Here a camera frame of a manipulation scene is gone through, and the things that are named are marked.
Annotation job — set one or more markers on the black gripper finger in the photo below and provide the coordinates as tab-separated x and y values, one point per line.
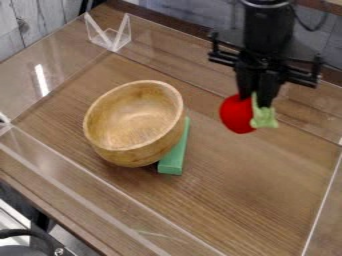
248	78
269	88

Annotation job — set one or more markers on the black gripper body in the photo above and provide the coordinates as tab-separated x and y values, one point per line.
297	61

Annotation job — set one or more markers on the red strawberry toy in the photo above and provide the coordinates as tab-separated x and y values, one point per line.
244	116

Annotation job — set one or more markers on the wooden bowl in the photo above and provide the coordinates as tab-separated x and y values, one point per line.
134	123

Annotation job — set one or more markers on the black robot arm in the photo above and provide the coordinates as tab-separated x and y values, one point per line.
264	52

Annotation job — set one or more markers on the green rectangular block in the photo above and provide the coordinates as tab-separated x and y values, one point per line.
172	163

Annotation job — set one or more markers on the clear acrylic corner bracket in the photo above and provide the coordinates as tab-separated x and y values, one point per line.
111	39

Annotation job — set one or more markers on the black metal table bracket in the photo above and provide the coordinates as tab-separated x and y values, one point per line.
47	244

